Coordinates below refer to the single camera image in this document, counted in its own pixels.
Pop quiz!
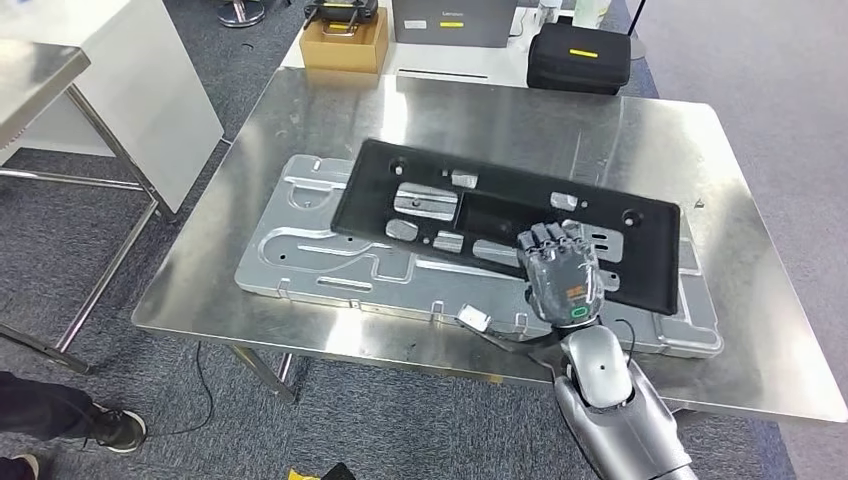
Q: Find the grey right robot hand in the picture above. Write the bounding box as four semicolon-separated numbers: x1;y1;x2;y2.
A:
515;219;605;331

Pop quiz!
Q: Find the black plastic panel part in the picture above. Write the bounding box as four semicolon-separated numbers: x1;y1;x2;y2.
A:
329;137;682;317

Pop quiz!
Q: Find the stainless steel workbench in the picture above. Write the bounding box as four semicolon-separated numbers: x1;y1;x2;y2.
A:
131;66;848;425

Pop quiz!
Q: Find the black case yellow label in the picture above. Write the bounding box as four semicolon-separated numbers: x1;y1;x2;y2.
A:
526;21;633;96

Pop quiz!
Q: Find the black pole floor stand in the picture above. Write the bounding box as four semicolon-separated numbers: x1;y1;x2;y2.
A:
625;0;654;61

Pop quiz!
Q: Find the pale white bottle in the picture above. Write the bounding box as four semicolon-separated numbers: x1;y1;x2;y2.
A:
572;0;611;29

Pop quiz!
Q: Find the grey Lenovo box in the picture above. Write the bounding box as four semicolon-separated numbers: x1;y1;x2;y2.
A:
392;0;519;49

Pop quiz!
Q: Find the stamped steel plate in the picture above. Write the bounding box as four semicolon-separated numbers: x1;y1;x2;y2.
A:
235;153;725;360

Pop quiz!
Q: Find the brown cardboard box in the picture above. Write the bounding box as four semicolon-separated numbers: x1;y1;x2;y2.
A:
299;6;391;75

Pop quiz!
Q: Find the black device yellow label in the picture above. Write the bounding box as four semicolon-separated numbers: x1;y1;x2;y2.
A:
303;0;380;34

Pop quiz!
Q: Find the chrome round stand base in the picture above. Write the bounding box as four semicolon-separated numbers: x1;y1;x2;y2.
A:
217;0;266;29

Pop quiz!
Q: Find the white cabinet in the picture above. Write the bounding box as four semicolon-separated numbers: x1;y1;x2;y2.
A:
0;0;225;213

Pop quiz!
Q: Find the person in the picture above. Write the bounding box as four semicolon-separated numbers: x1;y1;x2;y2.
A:
0;370;148;480

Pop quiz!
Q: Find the steel side table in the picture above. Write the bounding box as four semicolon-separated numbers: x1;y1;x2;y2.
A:
0;39;177;376

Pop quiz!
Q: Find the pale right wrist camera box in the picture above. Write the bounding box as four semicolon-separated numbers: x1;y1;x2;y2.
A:
457;304;493;334

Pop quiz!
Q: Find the long black controller cable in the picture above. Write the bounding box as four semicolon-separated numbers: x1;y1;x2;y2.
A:
142;341;217;439

